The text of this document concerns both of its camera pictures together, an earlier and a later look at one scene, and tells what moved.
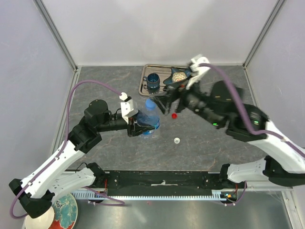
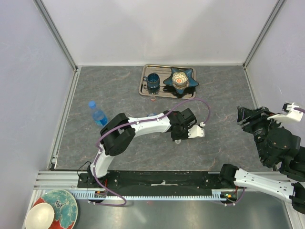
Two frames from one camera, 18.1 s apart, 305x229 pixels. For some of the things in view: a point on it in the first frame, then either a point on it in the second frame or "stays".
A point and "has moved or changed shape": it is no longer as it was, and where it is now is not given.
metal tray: (164, 71) stays
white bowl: (42, 222) stays
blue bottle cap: (150, 105) has moved or changed shape
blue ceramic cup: (153, 80) stays
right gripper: (164, 102) to (258, 115)
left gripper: (137, 129) to (174, 137)
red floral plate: (66, 212) stays
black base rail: (162, 182) stays
